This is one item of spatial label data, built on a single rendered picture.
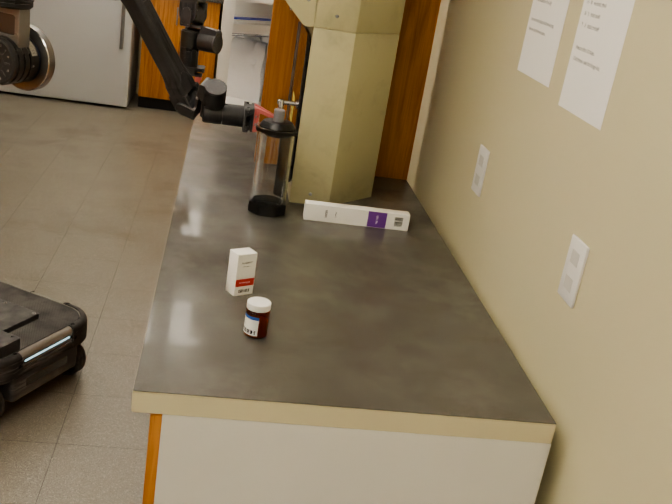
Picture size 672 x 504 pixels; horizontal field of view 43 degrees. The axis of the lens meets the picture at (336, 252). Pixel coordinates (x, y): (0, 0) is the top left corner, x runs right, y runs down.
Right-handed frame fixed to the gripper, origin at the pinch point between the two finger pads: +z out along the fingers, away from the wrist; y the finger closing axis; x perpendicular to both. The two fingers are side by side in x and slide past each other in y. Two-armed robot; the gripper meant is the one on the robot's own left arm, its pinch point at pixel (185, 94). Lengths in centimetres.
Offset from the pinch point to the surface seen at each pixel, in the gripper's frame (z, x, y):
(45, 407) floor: 110, -8, -38
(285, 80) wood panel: -9.5, -8.6, 29.5
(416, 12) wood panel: -34, -9, 66
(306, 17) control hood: -32, -46, 30
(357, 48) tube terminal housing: -26, -45, 44
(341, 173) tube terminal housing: 8, -43, 45
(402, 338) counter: 18, -123, 50
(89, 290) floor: 109, 88, -39
